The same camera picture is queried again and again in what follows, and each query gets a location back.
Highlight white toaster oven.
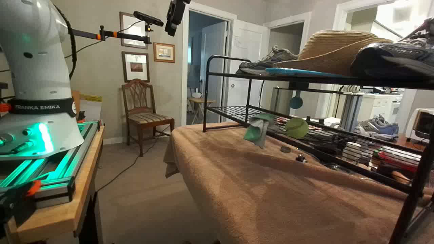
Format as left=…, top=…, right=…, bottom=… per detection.
left=404, top=107, right=434, bottom=144

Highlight black floor cable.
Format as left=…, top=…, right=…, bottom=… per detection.
left=95, top=150, right=141, bottom=194

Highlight silver metal cylinder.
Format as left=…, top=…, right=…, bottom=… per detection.
left=339, top=85, right=363, bottom=133

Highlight red books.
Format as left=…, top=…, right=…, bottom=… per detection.
left=377, top=145, right=423, bottom=173

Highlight stack of cases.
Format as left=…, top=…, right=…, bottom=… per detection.
left=342, top=141, right=377, bottom=167

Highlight white box with yellow lid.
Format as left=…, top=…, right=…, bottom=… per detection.
left=72, top=89, right=104, bottom=123

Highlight white door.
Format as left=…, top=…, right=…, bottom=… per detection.
left=224, top=19, right=268, bottom=123

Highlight wooden chair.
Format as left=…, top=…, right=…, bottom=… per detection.
left=121, top=79, right=176, bottom=159

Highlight black bar camera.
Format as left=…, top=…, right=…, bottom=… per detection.
left=131, top=9, right=165, bottom=27

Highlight black pole with orange clamps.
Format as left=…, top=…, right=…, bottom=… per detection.
left=72, top=26, right=153, bottom=46

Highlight black sneaker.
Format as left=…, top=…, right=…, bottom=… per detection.
left=350, top=18, right=434, bottom=83

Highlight large framed picture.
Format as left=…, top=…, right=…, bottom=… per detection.
left=118, top=11, right=149, bottom=50

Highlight yellow tennis ball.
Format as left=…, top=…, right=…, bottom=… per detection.
left=283, top=118, right=310, bottom=140

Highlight black metal shoe rack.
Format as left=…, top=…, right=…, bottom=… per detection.
left=202, top=54, right=434, bottom=244

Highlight aluminium mounting plate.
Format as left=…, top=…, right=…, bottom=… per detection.
left=0, top=121, right=100, bottom=202

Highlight grey and blue sneaker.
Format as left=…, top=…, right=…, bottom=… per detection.
left=354, top=114, right=400, bottom=141

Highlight orange clamp handle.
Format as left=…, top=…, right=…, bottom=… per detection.
left=24, top=179, right=43, bottom=198

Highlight brown towel cloth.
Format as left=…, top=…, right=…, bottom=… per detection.
left=163, top=121, right=434, bottom=244

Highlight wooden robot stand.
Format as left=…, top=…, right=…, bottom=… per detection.
left=8, top=123, right=106, bottom=244

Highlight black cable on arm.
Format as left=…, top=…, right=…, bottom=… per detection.
left=51, top=1, right=79, bottom=80

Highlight dark framed picture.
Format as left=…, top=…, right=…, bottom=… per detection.
left=121, top=50, right=150, bottom=84

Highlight teal round hanging tag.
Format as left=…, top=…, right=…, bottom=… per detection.
left=289, top=89, right=305, bottom=110

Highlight teal cup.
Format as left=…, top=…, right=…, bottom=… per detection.
left=243, top=112, right=277, bottom=149

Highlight small wooden framed picture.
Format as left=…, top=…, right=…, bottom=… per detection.
left=152, top=42, right=176, bottom=64

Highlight teal flat plate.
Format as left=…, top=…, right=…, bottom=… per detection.
left=263, top=66, right=344, bottom=79

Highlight small side table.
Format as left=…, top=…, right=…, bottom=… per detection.
left=187, top=87, right=214, bottom=126

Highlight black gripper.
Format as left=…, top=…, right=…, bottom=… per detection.
left=164, top=0, right=192, bottom=38

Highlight brown straw hat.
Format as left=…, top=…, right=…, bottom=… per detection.
left=272, top=30, right=393, bottom=77

